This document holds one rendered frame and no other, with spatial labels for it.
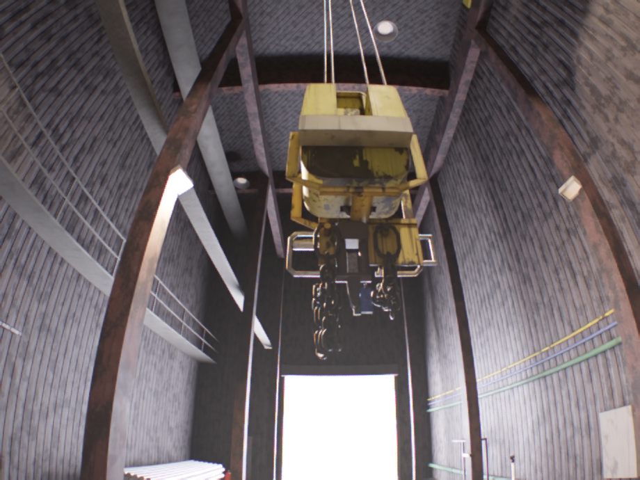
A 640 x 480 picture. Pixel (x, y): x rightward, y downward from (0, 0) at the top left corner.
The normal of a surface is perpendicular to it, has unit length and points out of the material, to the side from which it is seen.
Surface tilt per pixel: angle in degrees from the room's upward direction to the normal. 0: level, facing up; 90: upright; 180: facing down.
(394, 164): 90
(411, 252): 90
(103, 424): 90
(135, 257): 90
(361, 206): 180
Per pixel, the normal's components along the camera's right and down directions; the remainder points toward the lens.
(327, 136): -0.01, 0.84
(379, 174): 0.00, -0.54
